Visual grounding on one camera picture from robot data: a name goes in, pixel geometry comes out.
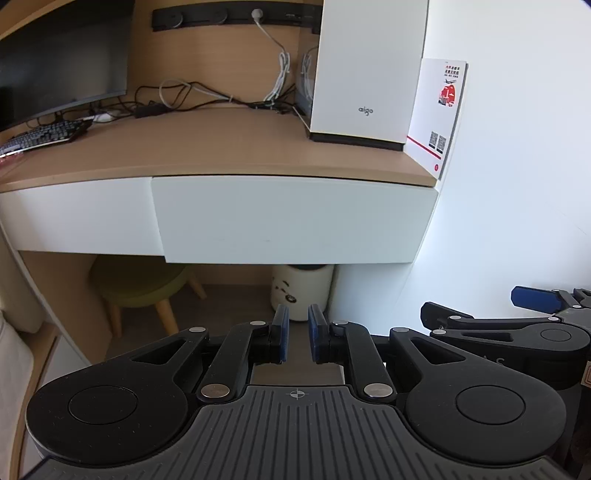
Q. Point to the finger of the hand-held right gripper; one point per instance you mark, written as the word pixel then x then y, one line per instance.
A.
pixel 443 313
pixel 535 297

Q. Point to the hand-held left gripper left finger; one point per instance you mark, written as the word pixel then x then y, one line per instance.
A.
pixel 281 337

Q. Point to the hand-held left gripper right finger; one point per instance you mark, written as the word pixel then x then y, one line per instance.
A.
pixel 317 337

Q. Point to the white front wooden drawer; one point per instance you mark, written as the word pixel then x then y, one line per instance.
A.
pixel 286 217

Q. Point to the white panda trash bin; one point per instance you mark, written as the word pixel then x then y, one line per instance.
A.
pixel 300 286

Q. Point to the green round stool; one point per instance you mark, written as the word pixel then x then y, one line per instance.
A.
pixel 134 281

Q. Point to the white card with red print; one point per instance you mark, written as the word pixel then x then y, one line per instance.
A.
pixel 434 115

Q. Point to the white closed drawer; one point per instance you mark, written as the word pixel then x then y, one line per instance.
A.
pixel 78 214

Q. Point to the white computer case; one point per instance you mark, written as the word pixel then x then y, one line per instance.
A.
pixel 364 69

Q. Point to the black power adapter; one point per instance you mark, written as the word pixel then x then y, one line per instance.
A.
pixel 150 110

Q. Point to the small white device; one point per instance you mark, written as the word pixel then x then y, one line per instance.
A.
pixel 104 117

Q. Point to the black keyboard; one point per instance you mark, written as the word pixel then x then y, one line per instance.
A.
pixel 41 136

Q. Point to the black computer monitor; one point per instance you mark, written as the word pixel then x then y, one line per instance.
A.
pixel 60 55

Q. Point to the black wall socket rail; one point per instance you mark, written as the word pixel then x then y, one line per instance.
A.
pixel 203 17

